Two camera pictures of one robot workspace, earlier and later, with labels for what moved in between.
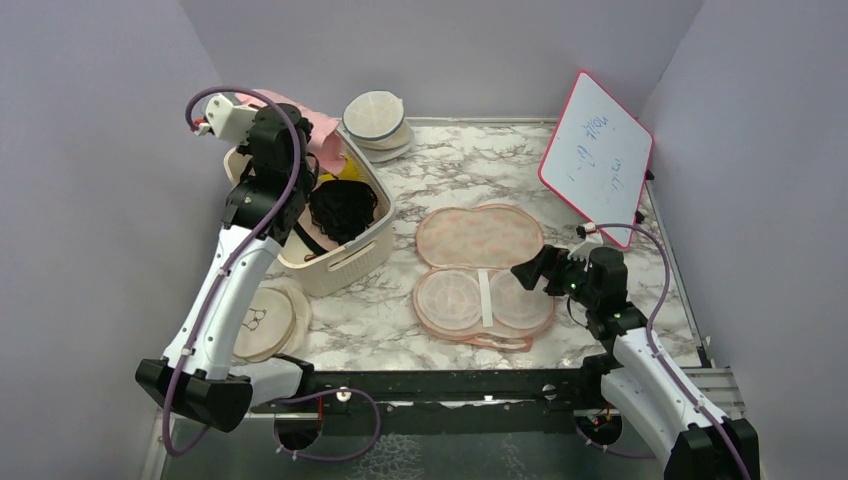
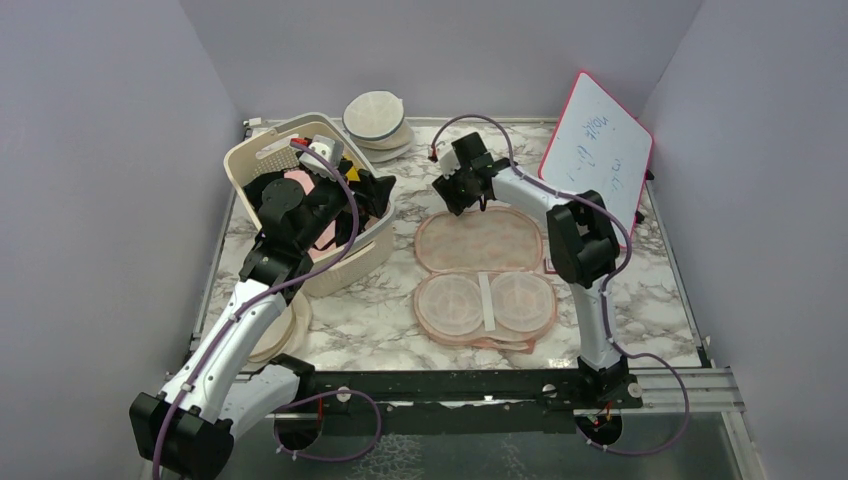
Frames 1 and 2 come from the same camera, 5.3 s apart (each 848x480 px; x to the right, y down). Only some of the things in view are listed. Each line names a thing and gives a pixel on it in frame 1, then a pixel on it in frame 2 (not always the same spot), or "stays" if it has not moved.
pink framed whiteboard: [597, 159] stays
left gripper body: [307, 178] -> [328, 198]
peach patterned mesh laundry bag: [468, 292] stays
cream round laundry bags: [275, 320] stays
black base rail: [442, 402] stays
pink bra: [325, 138] -> [327, 242]
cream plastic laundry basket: [348, 262] stays
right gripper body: [569, 278] -> [456, 191]
